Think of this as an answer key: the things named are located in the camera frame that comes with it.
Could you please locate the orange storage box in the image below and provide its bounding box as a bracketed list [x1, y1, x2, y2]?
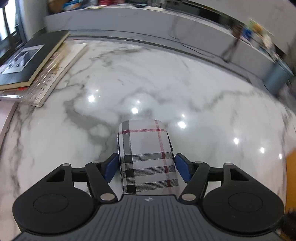
[285, 150, 296, 213]

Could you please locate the grey trash bin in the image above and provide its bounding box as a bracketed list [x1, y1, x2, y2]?
[263, 60, 293, 95]

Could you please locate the pink book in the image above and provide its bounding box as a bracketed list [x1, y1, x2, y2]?
[0, 100, 18, 148]

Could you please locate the plaid zippered case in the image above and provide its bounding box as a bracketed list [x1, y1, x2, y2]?
[117, 120, 180, 196]

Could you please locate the brown camera with strap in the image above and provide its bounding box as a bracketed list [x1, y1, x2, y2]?
[221, 24, 243, 63]

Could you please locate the black hardcover book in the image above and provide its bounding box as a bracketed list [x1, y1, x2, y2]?
[1, 30, 69, 90]

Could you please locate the beige large book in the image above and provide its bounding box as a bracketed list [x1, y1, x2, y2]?
[22, 41, 87, 108]

